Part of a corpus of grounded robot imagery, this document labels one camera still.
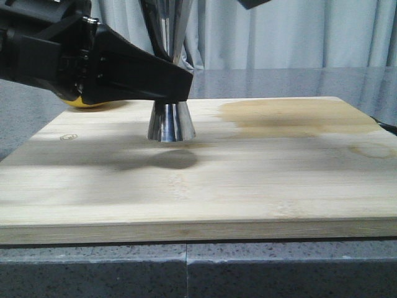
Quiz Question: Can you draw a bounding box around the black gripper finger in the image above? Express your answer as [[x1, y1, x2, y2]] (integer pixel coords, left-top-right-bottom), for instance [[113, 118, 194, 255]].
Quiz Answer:
[[81, 24, 193, 105], [238, 0, 270, 9]]

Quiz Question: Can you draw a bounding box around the yellow lemon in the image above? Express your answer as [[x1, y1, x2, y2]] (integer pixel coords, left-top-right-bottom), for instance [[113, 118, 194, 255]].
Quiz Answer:
[[61, 97, 106, 109]]

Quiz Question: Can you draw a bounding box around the grey curtain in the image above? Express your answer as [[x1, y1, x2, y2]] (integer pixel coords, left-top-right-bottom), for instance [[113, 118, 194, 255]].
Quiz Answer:
[[89, 0, 397, 72]]

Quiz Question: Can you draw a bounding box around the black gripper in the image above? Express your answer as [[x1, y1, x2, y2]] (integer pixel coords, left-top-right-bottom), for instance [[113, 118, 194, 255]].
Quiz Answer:
[[1, 1, 98, 101]]

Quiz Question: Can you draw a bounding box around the steel double jigger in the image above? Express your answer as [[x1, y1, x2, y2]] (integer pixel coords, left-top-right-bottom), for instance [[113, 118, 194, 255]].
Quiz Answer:
[[140, 1, 195, 142]]

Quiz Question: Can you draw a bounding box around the wooden cutting board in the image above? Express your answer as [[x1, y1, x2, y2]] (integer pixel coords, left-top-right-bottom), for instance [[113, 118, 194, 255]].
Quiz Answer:
[[1, 97, 396, 245]]

